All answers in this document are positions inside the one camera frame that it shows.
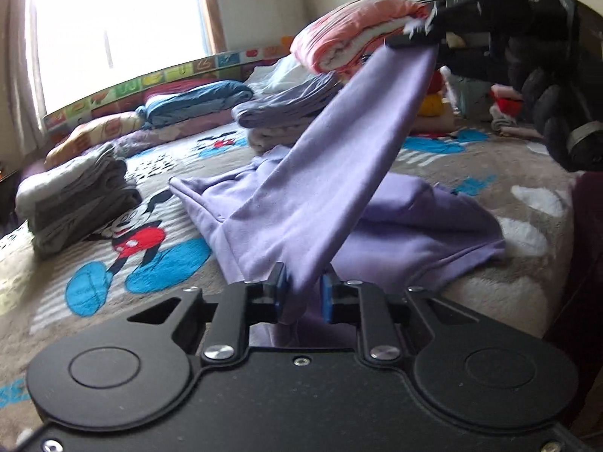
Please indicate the bright window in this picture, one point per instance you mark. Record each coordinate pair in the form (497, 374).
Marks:
(117, 23)

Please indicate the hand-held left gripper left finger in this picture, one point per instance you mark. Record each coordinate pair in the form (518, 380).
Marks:
(281, 287)

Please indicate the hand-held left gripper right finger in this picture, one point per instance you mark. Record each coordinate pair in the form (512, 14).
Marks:
(325, 299)

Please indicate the white bedding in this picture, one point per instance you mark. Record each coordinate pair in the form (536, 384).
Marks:
(282, 73)

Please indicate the blue folded quilt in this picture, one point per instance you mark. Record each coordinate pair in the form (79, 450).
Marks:
(198, 101)

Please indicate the beige folded sweater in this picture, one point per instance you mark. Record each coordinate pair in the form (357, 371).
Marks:
(433, 123)

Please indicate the white curtain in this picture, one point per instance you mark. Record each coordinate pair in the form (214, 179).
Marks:
(19, 56)

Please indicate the pink folded quilt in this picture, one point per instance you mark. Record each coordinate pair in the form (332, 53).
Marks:
(348, 28)

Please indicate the lavender folded garment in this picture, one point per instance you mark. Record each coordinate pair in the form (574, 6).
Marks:
(287, 103)

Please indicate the yellow folded sweater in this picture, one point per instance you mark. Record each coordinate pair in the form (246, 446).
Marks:
(429, 106)

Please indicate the cartoon print pillow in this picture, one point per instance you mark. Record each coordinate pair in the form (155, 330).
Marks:
(94, 134)

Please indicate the red folded sweater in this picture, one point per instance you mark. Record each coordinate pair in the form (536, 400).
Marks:
(436, 82)

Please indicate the pink printed folded garment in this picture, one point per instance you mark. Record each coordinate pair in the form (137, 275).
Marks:
(504, 90)

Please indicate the purple sweatshirt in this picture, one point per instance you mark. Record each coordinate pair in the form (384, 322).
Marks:
(329, 174)

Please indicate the dark side desk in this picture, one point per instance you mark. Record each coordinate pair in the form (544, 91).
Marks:
(7, 197)

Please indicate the cartoon mouse printed blanket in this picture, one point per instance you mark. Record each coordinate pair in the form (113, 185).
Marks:
(471, 169)

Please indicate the red and green knit garment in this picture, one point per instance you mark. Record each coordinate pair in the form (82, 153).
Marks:
(508, 106)

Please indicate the stack of grey folded clothes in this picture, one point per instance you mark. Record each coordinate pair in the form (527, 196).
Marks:
(70, 197)

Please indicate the mint printed folded garment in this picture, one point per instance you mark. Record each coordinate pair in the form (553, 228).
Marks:
(473, 99)

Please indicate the wooden window frame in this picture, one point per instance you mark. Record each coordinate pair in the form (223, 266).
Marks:
(212, 9)

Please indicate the magenta folded blanket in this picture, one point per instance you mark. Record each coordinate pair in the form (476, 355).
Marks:
(179, 88)

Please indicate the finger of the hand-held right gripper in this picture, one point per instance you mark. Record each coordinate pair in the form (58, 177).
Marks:
(461, 9)
(414, 41)

